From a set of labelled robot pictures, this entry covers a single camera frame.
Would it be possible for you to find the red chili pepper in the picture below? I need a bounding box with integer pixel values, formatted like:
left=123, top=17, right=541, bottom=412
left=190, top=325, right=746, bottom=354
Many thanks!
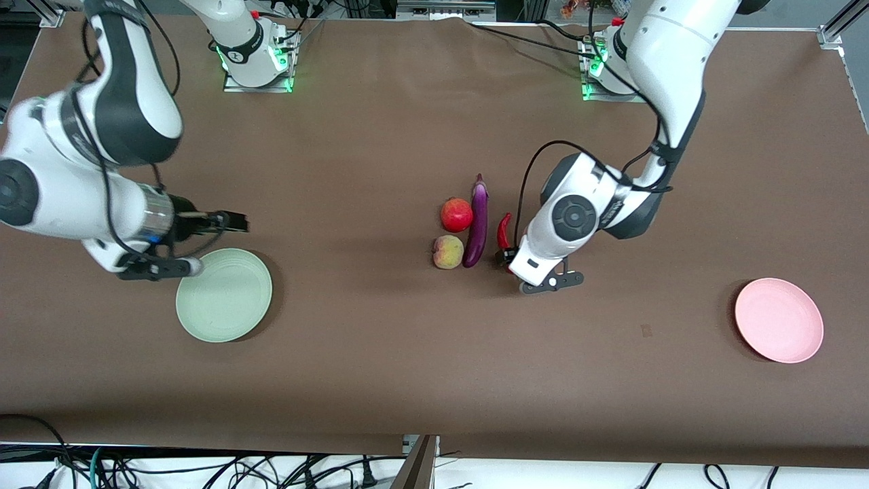
left=497, top=213, right=514, bottom=271

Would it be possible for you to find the purple eggplant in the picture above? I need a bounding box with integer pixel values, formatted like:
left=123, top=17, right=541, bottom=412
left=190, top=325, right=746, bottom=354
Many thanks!
left=462, top=173, right=490, bottom=269

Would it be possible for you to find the yellow pink peach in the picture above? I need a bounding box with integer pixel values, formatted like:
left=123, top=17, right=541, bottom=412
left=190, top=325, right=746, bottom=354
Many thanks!
left=432, top=234, right=465, bottom=270

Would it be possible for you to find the red apple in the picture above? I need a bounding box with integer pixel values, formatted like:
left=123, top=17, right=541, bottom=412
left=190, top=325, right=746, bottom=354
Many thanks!
left=441, top=197, right=474, bottom=234

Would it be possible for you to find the light green plate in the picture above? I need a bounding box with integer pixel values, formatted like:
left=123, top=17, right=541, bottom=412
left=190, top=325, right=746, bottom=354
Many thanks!
left=176, top=248, right=273, bottom=343

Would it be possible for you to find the grey metal device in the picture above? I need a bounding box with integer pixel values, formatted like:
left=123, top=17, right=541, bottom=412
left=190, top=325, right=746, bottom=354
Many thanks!
left=397, top=0, right=496, bottom=21

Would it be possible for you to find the pink plate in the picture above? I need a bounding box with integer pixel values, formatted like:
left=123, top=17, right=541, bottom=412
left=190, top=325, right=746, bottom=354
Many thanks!
left=735, top=278, right=824, bottom=364

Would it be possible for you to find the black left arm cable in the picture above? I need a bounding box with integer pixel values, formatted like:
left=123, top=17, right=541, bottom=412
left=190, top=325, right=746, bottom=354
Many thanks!
left=515, top=0, right=676, bottom=253

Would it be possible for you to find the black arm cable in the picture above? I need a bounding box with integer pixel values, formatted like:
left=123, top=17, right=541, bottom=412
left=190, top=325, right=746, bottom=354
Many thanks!
left=68, top=0, right=226, bottom=266
left=515, top=0, right=676, bottom=253

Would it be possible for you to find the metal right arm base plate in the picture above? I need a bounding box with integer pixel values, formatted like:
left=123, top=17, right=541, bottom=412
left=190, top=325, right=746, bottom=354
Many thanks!
left=223, top=31, right=300, bottom=94

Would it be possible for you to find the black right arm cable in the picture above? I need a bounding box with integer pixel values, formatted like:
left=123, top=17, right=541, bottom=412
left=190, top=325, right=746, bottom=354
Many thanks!
left=68, top=0, right=226, bottom=266

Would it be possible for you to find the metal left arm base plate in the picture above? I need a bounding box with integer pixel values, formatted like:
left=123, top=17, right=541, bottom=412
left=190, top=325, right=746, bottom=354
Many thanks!
left=580, top=37, right=654, bottom=104

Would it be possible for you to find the black cable on table cover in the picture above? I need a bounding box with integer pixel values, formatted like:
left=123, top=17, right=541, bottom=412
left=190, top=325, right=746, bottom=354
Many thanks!
left=468, top=20, right=598, bottom=60

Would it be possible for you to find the aluminium frame profile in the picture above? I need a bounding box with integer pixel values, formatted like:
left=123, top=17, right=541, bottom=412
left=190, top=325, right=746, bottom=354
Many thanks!
left=27, top=0, right=69, bottom=28
left=818, top=0, right=869, bottom=50

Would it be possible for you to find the thick black looped cable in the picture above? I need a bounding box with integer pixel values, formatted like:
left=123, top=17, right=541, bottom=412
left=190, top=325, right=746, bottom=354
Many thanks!
left=0, top=414, right=77, bottom=489

